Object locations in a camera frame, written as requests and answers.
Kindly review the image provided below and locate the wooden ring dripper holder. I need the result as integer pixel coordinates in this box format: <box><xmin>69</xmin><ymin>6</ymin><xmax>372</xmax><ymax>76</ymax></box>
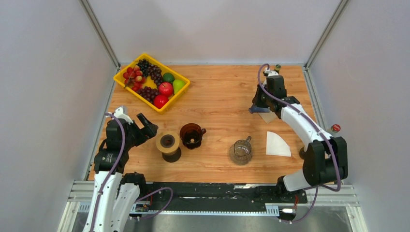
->
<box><xmin>155</xmin><ymin>131</ymin><xmax>181</xmax><ymax>155</ymax></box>

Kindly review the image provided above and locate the white paper coffee filter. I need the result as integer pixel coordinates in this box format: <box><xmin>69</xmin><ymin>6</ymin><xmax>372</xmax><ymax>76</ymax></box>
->
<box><xmin>266</xmin><ymin>131</ymin><xmax>291</xmax><ymax>157</ymax></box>

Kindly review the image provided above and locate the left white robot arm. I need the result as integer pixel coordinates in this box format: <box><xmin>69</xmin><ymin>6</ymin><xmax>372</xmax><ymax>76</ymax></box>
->
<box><xmin>83</xmin><ymin>111</ymin><xmax>158</xmax><ymax>232</ymax></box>

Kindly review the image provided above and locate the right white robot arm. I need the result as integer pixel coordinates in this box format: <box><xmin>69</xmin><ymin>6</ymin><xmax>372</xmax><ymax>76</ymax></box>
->
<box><xmin>249</xmin><ymin>72</ymin><xmax>348</xmax><ymax>202</ymax></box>

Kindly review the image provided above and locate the brown paper coffee filter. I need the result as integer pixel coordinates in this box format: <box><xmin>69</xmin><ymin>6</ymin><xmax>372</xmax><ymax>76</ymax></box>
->
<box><xmin>258</xmin><ymin>112</ymin><xmax>277</xmax><ymax>124</ymax></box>

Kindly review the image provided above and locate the brown coffee server pot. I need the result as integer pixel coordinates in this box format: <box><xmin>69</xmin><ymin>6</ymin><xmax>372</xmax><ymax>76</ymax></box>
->
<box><xmin>162</xmin><ymin>148</ymin><xmax>181</xmax><ymax>163</ymax></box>

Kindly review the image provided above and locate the amber glass dripper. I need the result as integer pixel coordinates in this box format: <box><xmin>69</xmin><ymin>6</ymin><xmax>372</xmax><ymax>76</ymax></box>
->
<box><xmin>179</xmin><ymin>123</ymin><xmax>206</xmax><ymax>150</ymax></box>

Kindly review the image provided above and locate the green glass bottle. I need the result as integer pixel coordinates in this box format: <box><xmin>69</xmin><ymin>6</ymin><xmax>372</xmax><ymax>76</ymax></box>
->
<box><xmin>274</xmin><ymin>64</ymin><xmax>281</xmax><ymax>75</ymax></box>

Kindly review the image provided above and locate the small dark grape bunch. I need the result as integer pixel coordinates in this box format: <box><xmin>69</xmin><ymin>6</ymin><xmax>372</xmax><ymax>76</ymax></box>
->
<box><xmin>136</xmin><ymin>87</ymin><xmax>160</xmax><ymax>103</ymax></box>

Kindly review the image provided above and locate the red tomato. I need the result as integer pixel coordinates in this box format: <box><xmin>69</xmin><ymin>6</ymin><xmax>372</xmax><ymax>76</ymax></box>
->
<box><xmin>153</xmin><ymin>94</ymin><xmax>169</xmax><ymax>109</ymax></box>

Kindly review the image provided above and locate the red apple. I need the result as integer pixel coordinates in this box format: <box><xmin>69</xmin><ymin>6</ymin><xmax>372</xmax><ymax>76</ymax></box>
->
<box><xmin>158</xmin><ymin>82</ymin><xmax>174</xmax><ymax>97</ymax></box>

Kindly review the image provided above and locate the clear ribbed glass pitcher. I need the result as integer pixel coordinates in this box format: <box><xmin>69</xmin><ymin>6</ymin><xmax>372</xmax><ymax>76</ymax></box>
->
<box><xmin>228</xmin><ymin>136</ymin><xmax>253</xmax><ymax>165</ymax></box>

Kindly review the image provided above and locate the dark purple grape bunch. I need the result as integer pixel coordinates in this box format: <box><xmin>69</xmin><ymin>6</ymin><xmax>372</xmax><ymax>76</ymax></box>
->
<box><xmin>137</xmin><ymin>59</ymin><xmax>164</xmax><ymax>87</ymax></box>

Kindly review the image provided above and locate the green lime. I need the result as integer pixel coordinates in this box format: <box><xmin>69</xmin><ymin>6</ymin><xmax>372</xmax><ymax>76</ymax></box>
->
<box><xmin>162</xmin><ymin>72</ymin><xmax>175</xmax><ymax>84</ymax></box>

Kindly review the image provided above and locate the green pear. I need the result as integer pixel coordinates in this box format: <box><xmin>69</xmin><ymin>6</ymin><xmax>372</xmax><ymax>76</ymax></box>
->
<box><xmin>173</xmin><ymin>79</ymin><xmax>186</xmax><ymax>95</ymax></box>

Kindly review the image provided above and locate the cola bottle red cap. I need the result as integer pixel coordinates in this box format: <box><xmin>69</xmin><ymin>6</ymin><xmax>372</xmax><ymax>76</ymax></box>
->
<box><xmin>298</xmin><ymin>124</ymin><xmax>341</xmax><ymax>160</ymax></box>

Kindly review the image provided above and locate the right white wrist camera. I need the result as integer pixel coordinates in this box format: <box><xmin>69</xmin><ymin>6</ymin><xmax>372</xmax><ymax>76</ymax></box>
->
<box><xmin>263</xmin><ymin>68</ymin><xmax>279</xmax><ymax>77</ymax></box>

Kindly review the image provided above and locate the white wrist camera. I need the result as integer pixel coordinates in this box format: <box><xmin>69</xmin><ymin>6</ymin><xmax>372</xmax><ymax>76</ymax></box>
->
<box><xmin>263</xmin><ymin>68</ymin><xmax>279</xmax><ymax>77</ymax></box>
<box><xmin>112</xmin><ymin>105</ymin><xmax>133</xmax><ymax>125</ymax></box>

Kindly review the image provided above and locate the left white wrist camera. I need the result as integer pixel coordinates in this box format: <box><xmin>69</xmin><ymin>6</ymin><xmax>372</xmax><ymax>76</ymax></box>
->
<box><xmin>112</xmin><ymin>105</ymin><xmax>133</xmax><ymax>125</ymax></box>

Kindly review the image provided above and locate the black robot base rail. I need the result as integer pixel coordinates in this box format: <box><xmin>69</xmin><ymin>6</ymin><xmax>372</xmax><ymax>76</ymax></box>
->
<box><xmin>130</xmin><ymin>182</ymin><xmax>308</xmax><ymax>217</ymax></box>

